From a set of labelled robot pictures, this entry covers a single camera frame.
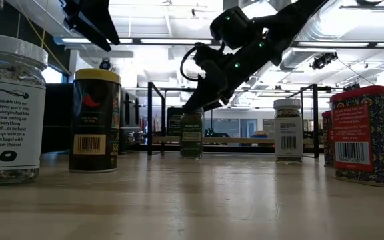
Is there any black ceiling track fixture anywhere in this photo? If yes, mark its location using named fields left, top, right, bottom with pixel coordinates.
left=339, top=0, right=384, bottom=18

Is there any black ceiling spotlight cluster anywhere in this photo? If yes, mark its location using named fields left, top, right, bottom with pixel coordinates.
left=310, top=51, right=339, bottom=71

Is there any black device on pole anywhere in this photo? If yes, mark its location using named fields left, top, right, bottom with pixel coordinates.
left=343, top=81, right=362, bottom=91

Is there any red-lid smoked paprika tin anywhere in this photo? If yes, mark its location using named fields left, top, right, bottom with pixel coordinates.
left=321, top=109, right=335, bottom=168
left=329, top=85, right=384, bottom=187

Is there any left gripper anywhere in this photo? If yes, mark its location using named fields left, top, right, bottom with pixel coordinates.
left=59, top=0, right=121, bottom=53

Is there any white-lid seasoning jar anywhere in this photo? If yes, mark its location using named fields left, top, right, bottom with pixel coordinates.
left=273, top=98, right=304, bottom=164
left=0, top=33, right=49, bottom=187

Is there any black looped gripper cable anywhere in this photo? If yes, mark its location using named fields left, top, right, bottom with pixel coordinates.
left=179, top=45, right=201, bottom=83

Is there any chili print yellow-lid spice jar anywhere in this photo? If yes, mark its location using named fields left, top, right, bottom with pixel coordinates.
left=68, top=68, right=122, bottom=173

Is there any silver air duct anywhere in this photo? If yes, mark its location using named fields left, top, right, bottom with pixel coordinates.
left=280, top=0, right=384, bottom=71

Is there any wooden shelf with black frame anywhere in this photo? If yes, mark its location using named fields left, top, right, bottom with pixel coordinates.
left=147, top=81, right=320, bottom=159

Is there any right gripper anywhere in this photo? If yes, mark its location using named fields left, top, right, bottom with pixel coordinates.
left=182, top=43, right=263, bottom=113

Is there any green-lid spice jar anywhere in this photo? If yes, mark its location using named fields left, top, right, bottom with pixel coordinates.
left=179, top=111, right=204, bottom=159

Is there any yellow cable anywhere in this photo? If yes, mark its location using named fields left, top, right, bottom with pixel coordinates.
left=17, top=0, right=72, bottom=76

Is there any black square spice tin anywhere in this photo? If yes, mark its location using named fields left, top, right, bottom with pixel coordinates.
left=166, top=107, right=185, bottom=137

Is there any black four-slot toaster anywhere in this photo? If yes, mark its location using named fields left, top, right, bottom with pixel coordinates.
left=41, top=83, right=145, bottom=156

